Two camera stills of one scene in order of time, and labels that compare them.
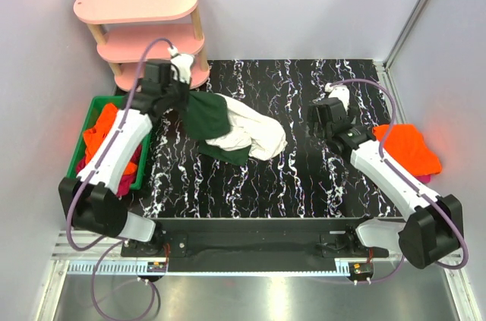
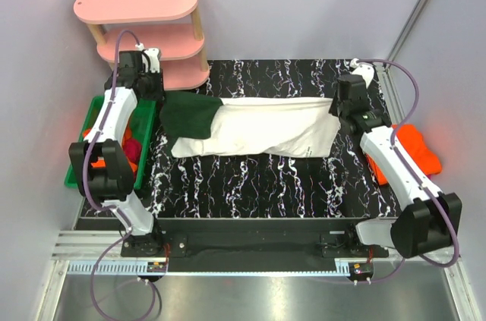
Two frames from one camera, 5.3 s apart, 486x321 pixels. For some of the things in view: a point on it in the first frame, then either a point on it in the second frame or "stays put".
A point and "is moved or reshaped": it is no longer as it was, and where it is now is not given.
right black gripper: [320, 120] to [338, 105]
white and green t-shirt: [228, 130] is moved or reshaped
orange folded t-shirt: [405, 144] stays put
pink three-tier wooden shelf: [143, 23] stays put
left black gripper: [176, 90] to [156, 86]
